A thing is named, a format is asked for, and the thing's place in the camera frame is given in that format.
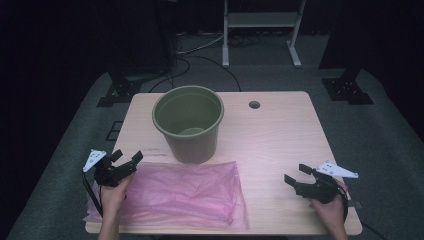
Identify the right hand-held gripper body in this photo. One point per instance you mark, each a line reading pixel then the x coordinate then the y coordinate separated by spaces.
pixel 321 190

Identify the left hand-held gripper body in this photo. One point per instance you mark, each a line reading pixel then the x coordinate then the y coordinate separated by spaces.
pixel 110 175

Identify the pink plastic bag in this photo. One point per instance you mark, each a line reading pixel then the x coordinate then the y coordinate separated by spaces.
pixel 186 195

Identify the green plastic bucket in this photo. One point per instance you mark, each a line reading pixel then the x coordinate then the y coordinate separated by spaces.
pixel 188 113

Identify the person's left hand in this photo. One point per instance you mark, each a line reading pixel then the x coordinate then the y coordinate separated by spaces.
pixel 113 198

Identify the person's right hand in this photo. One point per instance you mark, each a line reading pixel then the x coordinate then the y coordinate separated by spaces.
pixel 331 213

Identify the black stand base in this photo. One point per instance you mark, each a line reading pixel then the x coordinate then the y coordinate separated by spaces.
pixel 346 89
pixel 120 90

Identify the white metal stand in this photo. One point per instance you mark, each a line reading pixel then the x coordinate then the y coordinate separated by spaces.
pixel 262 19

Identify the black rectangular floor frame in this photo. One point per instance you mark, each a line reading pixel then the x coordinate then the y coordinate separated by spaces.
pixel 114 130

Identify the grey table edge bracket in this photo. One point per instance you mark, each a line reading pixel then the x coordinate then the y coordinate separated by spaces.
pixel 356 204

